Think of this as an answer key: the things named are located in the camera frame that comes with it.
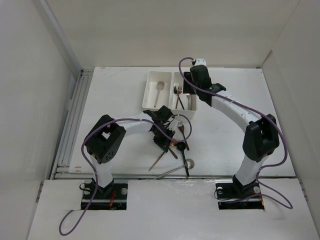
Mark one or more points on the aluminium rail frame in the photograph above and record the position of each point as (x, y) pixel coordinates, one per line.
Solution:
(62, 159)

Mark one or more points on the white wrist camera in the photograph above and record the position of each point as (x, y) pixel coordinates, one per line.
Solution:
(173, 122)
(199, 61)

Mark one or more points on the silver fork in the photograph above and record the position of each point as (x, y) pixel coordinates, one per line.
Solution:
(189, 101)
(192, 102)

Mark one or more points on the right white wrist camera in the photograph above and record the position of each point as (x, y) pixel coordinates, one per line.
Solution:
(199, 61)

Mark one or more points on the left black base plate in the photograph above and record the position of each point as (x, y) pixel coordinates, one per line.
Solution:
(117, 192)

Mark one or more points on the white plastic bin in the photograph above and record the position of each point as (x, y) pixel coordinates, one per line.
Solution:
(177, 79)
(150, 91)

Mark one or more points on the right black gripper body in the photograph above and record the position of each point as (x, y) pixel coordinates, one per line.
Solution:
(188, 89)

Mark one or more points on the brown spoon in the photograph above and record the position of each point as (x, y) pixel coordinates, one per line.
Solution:
(182, 130)

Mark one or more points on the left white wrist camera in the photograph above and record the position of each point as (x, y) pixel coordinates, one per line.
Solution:
(173, 122)

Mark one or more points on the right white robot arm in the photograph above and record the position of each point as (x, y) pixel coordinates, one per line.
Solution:
(261, 134)

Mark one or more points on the beige spoon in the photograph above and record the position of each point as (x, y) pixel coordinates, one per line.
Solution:
(160, 86)

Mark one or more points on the right white plastic bin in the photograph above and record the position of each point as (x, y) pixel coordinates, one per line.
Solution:
(177, 79)

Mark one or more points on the left white plastic bin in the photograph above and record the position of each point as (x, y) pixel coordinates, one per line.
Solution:
(150, 91)

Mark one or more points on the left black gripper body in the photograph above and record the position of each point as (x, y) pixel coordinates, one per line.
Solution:
(159, 137)

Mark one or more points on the copper fork long handle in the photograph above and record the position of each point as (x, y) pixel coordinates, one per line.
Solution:
(178, 91)

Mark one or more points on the copper fork in pile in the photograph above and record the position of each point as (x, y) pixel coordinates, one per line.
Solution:
(173, 153)

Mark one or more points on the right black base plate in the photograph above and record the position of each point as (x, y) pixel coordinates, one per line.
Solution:
(229, 191)

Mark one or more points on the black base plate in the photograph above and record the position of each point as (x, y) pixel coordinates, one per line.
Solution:
(117, 192)
(229, 191)

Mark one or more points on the silver spoon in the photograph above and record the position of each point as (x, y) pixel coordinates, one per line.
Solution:
(189, 164)

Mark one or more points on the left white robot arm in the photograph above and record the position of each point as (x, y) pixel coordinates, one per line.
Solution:
(104, 140)

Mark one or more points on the black spoon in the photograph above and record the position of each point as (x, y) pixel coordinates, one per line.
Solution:
(181, 146)

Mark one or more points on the black fork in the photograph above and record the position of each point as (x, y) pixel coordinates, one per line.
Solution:
(176, 95)

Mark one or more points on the copper spoon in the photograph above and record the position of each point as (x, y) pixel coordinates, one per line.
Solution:
(172, 144)

